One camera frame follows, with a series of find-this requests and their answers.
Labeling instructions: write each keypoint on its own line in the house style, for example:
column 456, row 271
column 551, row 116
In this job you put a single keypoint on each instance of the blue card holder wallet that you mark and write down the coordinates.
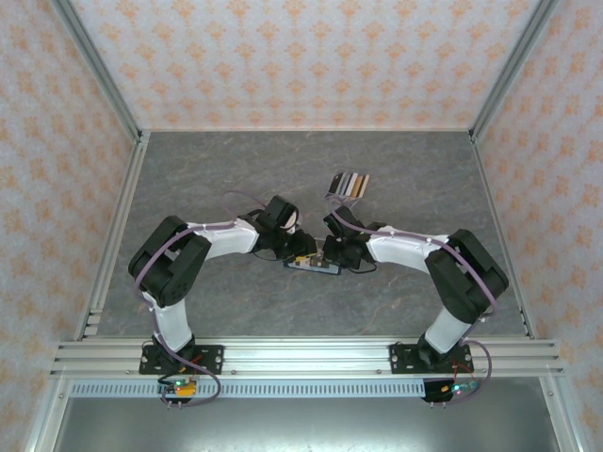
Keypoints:
column 306, row 269

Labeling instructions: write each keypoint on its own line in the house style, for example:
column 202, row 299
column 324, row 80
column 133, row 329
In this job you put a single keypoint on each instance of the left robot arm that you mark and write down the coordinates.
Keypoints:
column 165, row 263

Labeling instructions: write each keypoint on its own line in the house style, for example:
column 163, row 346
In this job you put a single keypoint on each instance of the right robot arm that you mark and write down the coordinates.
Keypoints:
column 471, row 273

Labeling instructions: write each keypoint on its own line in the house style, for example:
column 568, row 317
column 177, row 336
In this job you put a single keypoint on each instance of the grey card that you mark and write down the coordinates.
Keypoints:
column 350, row 185

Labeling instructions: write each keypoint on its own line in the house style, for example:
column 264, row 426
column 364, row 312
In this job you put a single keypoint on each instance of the brown card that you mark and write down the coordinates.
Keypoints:
column 358, row 186

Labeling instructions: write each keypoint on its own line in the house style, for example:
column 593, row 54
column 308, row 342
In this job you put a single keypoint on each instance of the white card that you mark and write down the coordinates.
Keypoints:
column 344, row 184

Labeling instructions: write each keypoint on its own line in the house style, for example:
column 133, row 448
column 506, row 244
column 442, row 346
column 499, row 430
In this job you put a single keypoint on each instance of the black and tan card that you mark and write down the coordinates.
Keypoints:
column 365, row 186

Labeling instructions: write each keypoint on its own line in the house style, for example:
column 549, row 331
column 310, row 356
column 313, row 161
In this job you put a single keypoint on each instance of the grey metal panel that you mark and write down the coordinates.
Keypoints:
column 301, row 428

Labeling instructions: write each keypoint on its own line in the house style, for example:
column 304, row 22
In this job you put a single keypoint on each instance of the small controller circuit board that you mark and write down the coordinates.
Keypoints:
column 454, row 390
column 176, row 387

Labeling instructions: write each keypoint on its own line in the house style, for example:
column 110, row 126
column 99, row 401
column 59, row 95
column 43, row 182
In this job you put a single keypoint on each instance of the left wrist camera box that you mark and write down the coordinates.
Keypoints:
column 293, row 222

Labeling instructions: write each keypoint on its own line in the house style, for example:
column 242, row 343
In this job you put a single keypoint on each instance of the aluminium mounting rail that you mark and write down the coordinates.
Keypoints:
column 306, row 358

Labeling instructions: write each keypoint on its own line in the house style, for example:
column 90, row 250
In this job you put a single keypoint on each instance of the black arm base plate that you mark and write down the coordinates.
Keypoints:
column 400, row 358
column 212, row 358

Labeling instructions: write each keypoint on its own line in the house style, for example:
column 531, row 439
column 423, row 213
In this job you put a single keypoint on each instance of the aluminium side rail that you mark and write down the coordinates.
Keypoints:
column 129, row 188
column 485, row 188

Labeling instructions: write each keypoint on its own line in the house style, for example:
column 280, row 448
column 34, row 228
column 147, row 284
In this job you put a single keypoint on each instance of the aluminium frame post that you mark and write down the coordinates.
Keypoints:
column 513, row 70
column 94, row 70

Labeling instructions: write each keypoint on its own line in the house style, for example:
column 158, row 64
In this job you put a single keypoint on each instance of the aluminium frame leg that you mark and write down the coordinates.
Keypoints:
column 560, row 419
column 47, row 419

